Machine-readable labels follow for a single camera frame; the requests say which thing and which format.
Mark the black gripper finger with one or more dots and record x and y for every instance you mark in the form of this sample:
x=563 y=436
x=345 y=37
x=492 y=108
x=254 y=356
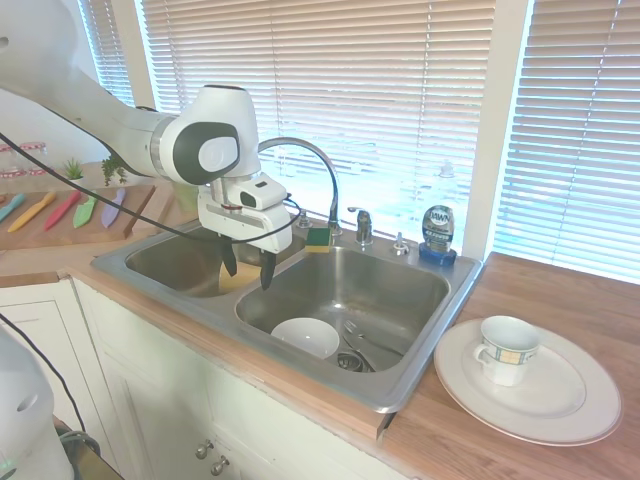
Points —
x=267 y=272
x=229 y=257

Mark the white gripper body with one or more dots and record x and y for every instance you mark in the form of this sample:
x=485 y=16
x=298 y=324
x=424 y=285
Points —
x=250 y=225

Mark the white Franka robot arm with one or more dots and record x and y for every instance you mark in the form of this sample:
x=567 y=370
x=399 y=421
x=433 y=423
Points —
x=100 y=100

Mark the small chrome sink fitting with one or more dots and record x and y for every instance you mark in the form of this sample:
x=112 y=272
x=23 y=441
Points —
x=302 y=221
x=399 y=245

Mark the yellow green sponge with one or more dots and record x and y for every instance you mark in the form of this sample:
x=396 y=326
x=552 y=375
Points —
x=319 y=241

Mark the white bowl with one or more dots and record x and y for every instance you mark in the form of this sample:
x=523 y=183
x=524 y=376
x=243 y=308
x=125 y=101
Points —
x=306 y=337

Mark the wooden board under pot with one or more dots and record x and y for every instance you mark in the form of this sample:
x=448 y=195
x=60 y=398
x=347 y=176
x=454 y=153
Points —
x=160 y=210

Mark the metal fork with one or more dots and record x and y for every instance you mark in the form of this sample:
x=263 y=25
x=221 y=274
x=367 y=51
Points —
x=357 y=336

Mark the stainless steel double sink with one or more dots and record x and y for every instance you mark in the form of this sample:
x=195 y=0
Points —
x=380 y=280

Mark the metal drain strainer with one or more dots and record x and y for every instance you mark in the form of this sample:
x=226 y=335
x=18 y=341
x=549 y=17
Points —
x=355 y=361

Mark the purple knife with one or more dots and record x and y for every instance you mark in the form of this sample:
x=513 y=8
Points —
x=112 y=210

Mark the small leafy potted plant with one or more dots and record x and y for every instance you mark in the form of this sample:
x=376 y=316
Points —
x=112 y=170

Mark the white kitchen cabinet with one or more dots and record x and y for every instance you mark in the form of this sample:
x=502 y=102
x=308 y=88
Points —
x=165 y=390

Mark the green knife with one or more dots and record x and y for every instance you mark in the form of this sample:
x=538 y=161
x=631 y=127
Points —
x=85 y=212

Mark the red knife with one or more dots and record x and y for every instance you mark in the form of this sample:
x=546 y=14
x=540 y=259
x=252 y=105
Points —
x=62 y=210

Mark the blue Dawn dish soap bottle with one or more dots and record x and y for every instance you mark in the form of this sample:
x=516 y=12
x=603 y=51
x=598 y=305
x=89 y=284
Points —
x=438 y=232

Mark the small spiky potted plant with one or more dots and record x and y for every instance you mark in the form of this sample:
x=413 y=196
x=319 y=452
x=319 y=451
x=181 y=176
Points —
x=74 y=169

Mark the metal cabinet knob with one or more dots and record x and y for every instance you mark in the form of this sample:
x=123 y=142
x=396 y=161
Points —
x=203 y=450
x=219 y=466

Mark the wide white window blind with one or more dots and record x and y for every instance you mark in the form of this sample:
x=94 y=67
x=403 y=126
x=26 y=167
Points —
x=375 y=75

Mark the yellow knife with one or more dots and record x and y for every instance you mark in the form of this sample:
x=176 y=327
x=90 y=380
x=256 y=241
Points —
x=32 y=211

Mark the clear plastic soap bottle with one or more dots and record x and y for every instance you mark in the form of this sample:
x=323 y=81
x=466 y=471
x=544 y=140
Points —
x=446 y=170

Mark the teal knife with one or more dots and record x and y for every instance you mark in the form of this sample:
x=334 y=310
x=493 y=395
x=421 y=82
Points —
x=12 y=206

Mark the glass jar with red lid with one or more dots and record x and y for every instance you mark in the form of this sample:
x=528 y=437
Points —
x=12 y=173
x=32 y=152

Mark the narrow white window blind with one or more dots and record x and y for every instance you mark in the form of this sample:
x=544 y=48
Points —
x=110 y=45

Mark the white patterned cup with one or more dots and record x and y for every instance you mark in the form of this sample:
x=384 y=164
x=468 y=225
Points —
x=507 y=357

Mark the white dinner plate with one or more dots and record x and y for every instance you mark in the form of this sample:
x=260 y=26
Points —
x=550 y=400

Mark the tall white window blind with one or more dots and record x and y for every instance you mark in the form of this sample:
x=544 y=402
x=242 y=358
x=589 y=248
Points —
x=580 y=150

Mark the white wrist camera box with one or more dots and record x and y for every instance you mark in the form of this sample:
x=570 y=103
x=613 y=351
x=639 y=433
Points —
x=262 y=194

